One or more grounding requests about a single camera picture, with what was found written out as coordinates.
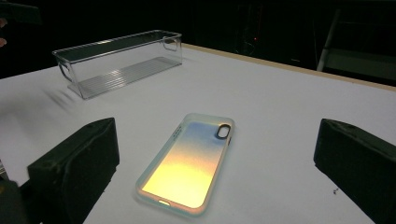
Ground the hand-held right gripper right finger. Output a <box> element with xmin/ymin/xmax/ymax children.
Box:
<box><xmin>313</xmin><ymin>118</ymin><xmax>396</xmax><ymax>224</ymax></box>

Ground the white table mat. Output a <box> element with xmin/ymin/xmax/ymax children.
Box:
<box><xmin>0</xmin><ymin>46</ymin><xmax>396</xmax><ymax>224</ymax></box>

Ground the clear plastic bin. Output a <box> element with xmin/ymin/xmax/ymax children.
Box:
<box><xmin>51</xmin><ymin>29</ymin><xmax>183</xmax><ymax>101</ymax></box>

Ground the iridescent phone case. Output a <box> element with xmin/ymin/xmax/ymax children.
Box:
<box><xmin>134</xmin><ymin>112</ymin><xmax>236</xmax><ymax>217</ymax></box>

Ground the white-legged background table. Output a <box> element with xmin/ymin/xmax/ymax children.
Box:
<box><xmin>316</xmin><ymin>8</ymin><xmax>396</xmax><ymax>84</ymax></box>

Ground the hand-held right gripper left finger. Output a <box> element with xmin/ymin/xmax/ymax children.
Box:
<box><xmin>27</xmin><ymin>117</ymin><xmax>120</xmax><ymax>224</ymax></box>

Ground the wooden table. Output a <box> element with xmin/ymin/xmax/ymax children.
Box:
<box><xmin>181</xmin><ymin>42</ymin><xmax>396</xmax><ymax>93</ymax></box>

